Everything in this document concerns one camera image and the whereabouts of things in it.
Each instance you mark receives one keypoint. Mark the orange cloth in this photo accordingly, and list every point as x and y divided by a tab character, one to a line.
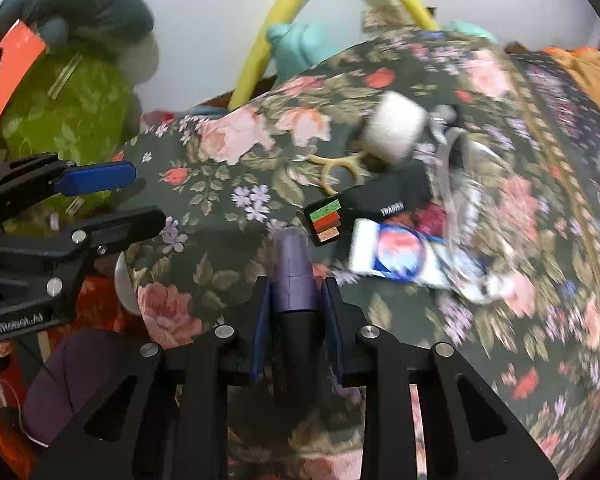
595	75

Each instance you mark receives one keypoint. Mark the red floral cloth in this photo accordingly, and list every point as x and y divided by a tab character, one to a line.
97	300

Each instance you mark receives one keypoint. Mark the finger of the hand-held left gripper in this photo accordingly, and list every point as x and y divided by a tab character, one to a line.
100	178
125	227

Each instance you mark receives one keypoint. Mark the black box with colour swatches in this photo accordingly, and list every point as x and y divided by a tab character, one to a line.
375	195

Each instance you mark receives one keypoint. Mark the teal plastic toy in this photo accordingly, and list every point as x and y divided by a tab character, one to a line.
300	45

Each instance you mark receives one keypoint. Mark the white tape roll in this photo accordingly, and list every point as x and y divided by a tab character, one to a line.
395	127

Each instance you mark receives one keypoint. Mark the yellow foam tube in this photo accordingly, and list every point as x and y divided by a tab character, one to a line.
260	50

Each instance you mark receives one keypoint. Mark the green leaf print bag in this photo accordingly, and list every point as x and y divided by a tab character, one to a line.
80	105

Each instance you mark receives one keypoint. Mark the purple and black tube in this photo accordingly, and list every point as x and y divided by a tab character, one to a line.
295	280

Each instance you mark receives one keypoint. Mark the blue and white packet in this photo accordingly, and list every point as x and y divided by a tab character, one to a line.
395	252

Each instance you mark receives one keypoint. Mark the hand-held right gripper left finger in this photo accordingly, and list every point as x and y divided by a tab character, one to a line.
260	332

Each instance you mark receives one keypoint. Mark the dark grey-green cushion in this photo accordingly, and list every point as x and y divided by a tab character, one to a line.
95	5

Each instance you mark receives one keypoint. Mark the clear plastic wrapper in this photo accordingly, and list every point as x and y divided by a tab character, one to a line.
472	200

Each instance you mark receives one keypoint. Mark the dark purple cloth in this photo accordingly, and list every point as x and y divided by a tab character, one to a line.
65	385

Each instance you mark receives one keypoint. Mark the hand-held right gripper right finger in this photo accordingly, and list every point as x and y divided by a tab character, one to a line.
332	332

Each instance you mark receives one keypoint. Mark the orange band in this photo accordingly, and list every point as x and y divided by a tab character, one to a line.
10	75

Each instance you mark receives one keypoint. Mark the dark floral blanket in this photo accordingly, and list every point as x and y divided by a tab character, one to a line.
220	260

